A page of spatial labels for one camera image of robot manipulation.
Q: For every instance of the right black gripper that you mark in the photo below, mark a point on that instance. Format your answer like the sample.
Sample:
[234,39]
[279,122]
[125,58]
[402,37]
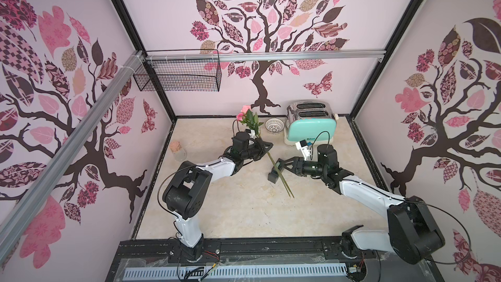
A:
[298,166]

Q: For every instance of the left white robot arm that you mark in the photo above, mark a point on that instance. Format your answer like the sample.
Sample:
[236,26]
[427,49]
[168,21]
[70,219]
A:
[187,189]

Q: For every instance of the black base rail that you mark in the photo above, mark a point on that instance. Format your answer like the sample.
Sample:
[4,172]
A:
[368,266]

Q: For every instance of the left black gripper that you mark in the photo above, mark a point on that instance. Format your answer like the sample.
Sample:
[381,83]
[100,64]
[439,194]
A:
[262,150]

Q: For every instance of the mint green toaster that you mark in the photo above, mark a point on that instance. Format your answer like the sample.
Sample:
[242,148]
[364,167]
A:
[312,121]

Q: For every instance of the left aluminium frame rail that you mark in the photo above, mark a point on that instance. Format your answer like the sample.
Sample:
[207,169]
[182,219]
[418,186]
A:
[23,213]

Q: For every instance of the patterned white bowl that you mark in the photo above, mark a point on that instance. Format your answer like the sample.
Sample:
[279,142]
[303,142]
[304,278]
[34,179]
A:
[274,125]

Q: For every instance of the aluminium frame rail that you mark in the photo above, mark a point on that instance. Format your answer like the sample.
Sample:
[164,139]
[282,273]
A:
[23,213]
[266,55]

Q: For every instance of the pink artificial rose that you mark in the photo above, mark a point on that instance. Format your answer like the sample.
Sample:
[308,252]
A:
[244,119]

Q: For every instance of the white slotted cable duct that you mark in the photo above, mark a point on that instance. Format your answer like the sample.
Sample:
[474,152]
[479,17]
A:
[234,273]

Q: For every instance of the rear aluminium frame rail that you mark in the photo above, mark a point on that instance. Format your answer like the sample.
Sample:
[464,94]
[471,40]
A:
[266,55]

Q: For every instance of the black wire basket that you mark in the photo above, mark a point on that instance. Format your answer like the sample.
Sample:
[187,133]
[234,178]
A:
[181,70]

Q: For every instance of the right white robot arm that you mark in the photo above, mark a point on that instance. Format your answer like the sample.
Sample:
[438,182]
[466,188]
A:
[412,232]

